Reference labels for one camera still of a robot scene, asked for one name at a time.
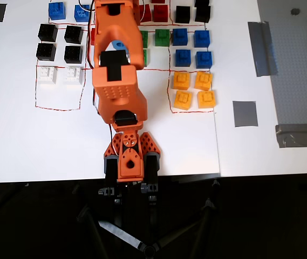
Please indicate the small dark grey brick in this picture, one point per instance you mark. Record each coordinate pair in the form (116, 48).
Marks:
(294, 11)

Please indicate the white lego block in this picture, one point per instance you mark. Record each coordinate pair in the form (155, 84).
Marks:
(73, 75)
(46, 75)

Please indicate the blue lego block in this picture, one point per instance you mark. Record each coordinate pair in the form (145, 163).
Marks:
(183, 58)
(57, 10)
(82, 14)
(201, 38)
(180, 36)
(203, 59)

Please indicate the black lego block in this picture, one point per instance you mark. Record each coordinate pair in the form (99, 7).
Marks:
(73, 54)
(46, 51)
(203, 14)
(183, 14)
(47, 32)
(202, 2)
(73, 34)

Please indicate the black tripod stand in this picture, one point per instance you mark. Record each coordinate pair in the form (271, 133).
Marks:
(149, 249)

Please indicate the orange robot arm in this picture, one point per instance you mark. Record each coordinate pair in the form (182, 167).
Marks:
(118, 91)

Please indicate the silver duct tape strip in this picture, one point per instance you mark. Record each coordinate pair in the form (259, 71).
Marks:
(301, 135)
(262, 48)

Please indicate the yellow lego block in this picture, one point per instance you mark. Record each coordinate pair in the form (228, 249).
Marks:
(206, 99)
(203, 81)
(181, 81)
(183, 99)

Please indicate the green lego block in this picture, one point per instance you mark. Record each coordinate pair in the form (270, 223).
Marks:
(145, 58)
(162, 37)
(144, 37)

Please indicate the red lego block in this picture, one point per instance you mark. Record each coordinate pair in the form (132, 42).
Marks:
(145, 13)
(158, 1)
(160, 13)
(92, 36)

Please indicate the grey square tape marker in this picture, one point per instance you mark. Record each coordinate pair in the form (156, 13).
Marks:
(245, 114)

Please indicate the grey lego baseplate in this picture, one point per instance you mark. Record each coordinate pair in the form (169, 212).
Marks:
(290, 81)

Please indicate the grey table clamp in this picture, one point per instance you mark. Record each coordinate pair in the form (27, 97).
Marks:
(151, 164)
(110, 167)

